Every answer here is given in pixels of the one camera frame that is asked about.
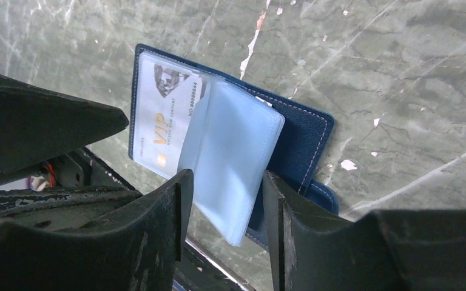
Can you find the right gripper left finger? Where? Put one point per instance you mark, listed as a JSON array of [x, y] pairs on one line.
[[135, 247]]

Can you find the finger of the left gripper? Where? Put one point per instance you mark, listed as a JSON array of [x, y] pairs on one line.
[[38, 124]]

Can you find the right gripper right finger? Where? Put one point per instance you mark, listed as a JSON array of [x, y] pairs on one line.
[[311, 248]]

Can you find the navy blue card holder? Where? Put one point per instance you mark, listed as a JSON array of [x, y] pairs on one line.
[[238, 131]]

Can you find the silver VIP card in holder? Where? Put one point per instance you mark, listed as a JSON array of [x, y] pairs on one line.
[[163, 102]]

